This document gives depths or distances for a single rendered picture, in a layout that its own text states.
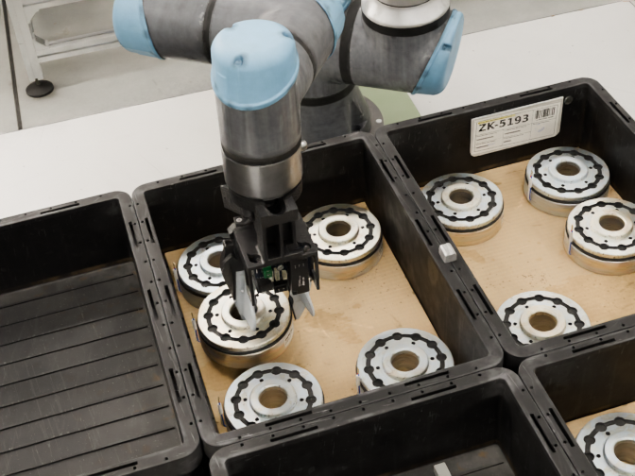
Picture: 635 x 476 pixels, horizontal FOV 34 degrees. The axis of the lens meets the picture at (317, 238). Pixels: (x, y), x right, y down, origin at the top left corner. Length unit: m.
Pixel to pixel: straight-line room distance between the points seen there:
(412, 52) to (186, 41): 0.43
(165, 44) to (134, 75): 2.14
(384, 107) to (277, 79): 0.72
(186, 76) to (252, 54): 2.24
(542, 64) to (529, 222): 0.56
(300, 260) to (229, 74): 0.21
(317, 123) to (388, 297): 0.38
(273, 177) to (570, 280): 0.43
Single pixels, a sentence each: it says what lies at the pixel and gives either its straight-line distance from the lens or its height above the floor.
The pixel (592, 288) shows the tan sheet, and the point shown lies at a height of 0.83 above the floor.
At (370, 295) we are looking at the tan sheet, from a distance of 1.22.
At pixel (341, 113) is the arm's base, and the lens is 1.51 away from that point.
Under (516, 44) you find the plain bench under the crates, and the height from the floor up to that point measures 0.70.
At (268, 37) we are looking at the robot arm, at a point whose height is 1.22.
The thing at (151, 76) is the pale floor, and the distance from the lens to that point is 3.16.
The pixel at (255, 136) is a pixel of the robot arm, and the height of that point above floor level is 1.15.
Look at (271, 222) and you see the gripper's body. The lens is 0.98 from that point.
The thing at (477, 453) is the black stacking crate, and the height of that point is 0.83.
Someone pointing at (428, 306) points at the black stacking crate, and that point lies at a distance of 1.18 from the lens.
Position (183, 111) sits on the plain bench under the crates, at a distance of 1.76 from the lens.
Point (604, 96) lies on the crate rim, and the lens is 1.36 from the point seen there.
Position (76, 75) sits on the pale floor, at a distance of 3.24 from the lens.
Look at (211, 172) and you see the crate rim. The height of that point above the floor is 0.93.
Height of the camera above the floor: 1.70
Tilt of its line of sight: 42 degrees down
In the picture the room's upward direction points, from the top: 5 degrees counter-clockwise
